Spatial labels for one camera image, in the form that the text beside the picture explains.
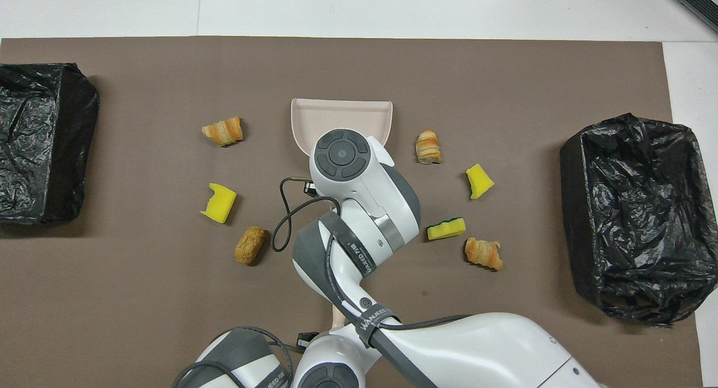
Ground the beige handled hand brush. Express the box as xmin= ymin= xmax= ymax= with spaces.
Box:
xmin=330 ymin=303 xmax=352 ymax=330

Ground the beige plastic dustpan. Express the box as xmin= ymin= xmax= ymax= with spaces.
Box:
xmin=291 ymin=98 xmax=393 ymax=160

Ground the brown bread roll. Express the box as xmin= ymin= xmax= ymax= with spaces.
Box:
xmin=234 ymin=226 xmax=267 ymax=265

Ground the large yellow sponge piece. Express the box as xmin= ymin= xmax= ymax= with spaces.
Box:
xmin=200 ymin=183 xmax=238 ymax=224

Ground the long flaky croissant piece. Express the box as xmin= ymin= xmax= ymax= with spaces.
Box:
xmin=202 ymin=116 xmax=245 ymax=147

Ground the short stubby croissant piece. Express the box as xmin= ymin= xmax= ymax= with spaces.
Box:
xmin=415 ymin=130 xmax=443 ymax=165

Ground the yellow green sponge piece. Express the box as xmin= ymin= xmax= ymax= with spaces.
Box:
xmin=427 ymin=217 xmax=467 ymax=241

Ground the small yellow sponge piece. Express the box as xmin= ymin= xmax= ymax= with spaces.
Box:
xmin=466 ymin=163 xmax=495 ymax=201

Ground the curled croissant piece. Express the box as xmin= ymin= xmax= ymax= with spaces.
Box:
xmin=464 ymin=237 xmax=504 ymax=271

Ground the empty black bag-lined bin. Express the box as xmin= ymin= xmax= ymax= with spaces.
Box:
xmin=0 ymin=63 xmax=100 ymax=226

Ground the black bag-lined trash bin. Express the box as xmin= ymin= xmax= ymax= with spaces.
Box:
xmin=560 ymin=113 xmax=704 ymax=328

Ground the brown paper table mat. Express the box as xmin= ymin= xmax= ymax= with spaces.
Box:
xmin=0 ymin=36 xmax=703 ymax=388

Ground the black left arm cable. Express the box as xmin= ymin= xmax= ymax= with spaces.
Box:
xmin=173 ymin=326 xmax=295 ymax=388

